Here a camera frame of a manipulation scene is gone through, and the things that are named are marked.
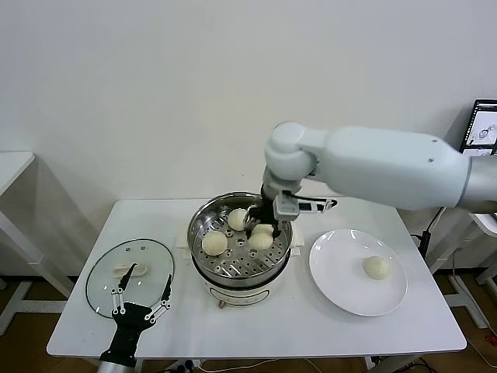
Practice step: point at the white laptop side table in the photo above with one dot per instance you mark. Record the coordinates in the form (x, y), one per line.
(483, 225)

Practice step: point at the white power strip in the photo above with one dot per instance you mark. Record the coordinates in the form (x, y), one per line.
(188, 365)

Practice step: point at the white empty side table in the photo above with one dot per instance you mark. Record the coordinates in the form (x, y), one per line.
(15, 163)

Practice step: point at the steel steamer basket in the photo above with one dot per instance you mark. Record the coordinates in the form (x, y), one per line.
(217, 268)

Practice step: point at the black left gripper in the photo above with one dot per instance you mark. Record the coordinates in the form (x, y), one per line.
(130, 318)

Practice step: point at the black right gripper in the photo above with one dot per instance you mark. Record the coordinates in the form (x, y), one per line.
(267, 211)

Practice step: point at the grey open laptop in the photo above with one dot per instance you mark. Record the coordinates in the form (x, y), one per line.
(483, 124)

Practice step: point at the white steamed baozi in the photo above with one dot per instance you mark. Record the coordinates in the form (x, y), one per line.
(236, 218)
(214, 243)
(261, 240)
(376, 268)

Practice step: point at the cream electric cooker pot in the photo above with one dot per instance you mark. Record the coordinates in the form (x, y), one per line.
(240, 293)

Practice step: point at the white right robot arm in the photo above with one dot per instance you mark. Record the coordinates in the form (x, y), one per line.
(380, 167)

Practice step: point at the small red floor object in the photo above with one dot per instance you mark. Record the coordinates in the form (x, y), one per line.
(488, 339)

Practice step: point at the round glass lid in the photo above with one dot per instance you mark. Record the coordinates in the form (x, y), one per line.
(147, 272)

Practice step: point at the white round plate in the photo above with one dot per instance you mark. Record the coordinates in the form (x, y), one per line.
(341, 272)

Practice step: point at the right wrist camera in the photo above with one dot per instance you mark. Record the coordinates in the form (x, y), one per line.
(295, 206)

